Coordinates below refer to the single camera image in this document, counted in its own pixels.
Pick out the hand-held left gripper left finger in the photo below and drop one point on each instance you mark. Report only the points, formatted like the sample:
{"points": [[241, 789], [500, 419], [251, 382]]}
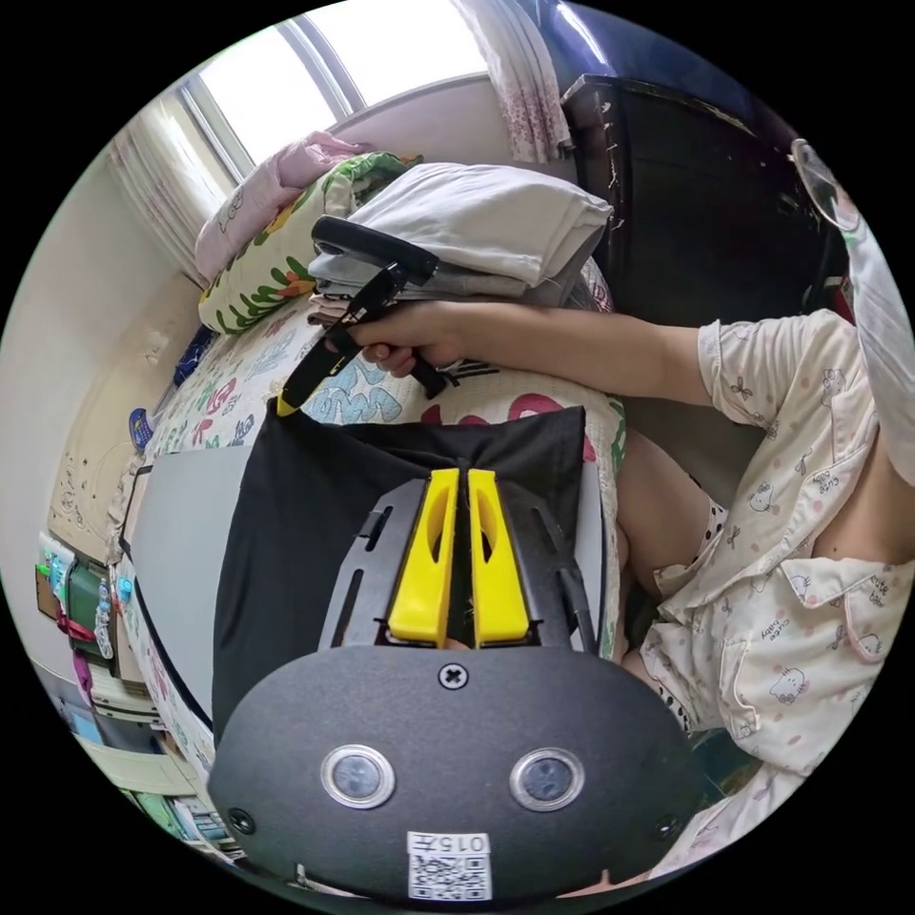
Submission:
{"points": [[422, 565]]}

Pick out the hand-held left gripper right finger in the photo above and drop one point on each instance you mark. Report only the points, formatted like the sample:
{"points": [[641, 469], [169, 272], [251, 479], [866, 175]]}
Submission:
{"points": [[500, 572]]}

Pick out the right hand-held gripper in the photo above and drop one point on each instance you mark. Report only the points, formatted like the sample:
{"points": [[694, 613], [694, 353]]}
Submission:
{"points": [[372, 300]]}

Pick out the black short sleeve shirt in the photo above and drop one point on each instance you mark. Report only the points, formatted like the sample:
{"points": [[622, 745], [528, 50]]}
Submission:
{"points": [[300, 500]]}

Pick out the person's right forearm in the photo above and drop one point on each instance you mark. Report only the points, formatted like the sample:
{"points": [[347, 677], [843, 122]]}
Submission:
{"points": [[572, 350]]}

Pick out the person's right hand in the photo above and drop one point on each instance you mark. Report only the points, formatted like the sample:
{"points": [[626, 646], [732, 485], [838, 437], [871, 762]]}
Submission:
{"points": [[429, 332]]}

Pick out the bed with printed sheet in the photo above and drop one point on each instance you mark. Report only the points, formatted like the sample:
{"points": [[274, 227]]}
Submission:
{"points": [[229, 372]]}

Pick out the rolled floral blanket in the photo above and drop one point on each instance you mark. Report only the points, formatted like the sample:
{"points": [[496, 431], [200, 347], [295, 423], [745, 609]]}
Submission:
{"points": [[264, 279]]}

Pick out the pink pillow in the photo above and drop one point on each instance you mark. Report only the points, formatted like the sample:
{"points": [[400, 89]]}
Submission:
{"points": [[243, 214]]}

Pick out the pile of clothes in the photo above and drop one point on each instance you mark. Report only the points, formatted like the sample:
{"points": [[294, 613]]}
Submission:
{"points": [[486, 221]]}

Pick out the pale striped curtain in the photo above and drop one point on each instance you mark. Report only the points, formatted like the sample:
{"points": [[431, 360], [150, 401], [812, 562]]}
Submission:
{"points": [[164, 186]]}

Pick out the person's body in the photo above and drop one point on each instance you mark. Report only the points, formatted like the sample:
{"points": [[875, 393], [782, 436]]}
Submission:
{"points": [[786, 543]]}

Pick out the window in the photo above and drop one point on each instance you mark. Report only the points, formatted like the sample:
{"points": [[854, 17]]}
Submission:
{"points": [[300, 79]]}

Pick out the shelf with boxes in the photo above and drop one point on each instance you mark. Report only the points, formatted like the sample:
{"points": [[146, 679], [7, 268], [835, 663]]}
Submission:
{"points": [[93, 622]]}

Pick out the pink floral curtain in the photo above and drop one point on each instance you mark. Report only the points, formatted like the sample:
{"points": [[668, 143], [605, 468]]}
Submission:
{"points": [[515, 79]]}

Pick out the dark cupboard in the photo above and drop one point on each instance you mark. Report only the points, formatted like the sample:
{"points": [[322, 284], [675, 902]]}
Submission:
{"points": [[686, 200]]}

